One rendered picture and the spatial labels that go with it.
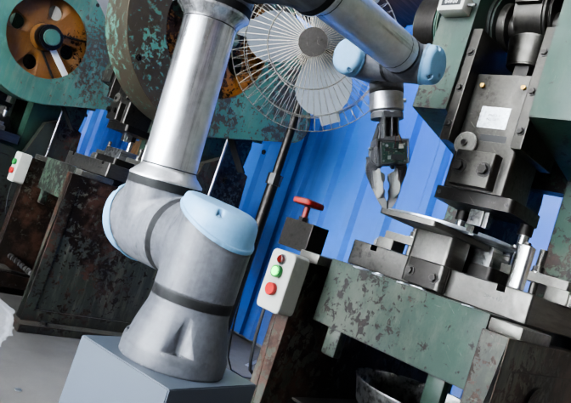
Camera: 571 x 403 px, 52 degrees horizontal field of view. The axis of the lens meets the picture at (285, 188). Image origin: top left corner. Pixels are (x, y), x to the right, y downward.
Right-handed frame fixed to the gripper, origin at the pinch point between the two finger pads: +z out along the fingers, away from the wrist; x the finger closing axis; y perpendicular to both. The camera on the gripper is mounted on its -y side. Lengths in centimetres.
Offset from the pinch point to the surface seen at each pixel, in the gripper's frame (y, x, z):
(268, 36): -66, -25, -59
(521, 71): -5.9, 34.0, -31.5
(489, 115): -3.1, 24.8, -20.6
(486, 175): 2.9, 21.5, -6.2
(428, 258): 4.5, 7.9, 11.5
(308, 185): -205, 0, -17
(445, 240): 6.4, 11.1, 7.6
